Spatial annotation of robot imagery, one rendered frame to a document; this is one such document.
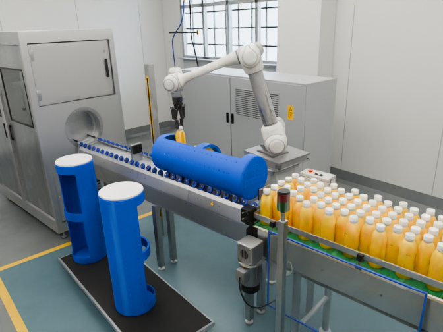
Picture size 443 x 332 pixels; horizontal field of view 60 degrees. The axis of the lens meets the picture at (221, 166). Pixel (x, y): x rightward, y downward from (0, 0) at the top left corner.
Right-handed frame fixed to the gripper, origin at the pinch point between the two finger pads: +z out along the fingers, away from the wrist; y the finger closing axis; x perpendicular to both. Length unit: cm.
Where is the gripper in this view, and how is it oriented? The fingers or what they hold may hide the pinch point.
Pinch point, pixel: (179, 123)
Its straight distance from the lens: 289.7
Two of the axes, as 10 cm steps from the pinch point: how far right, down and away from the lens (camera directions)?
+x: 7.4, 2.1, -6.4
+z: 0.4, 9.4, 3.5
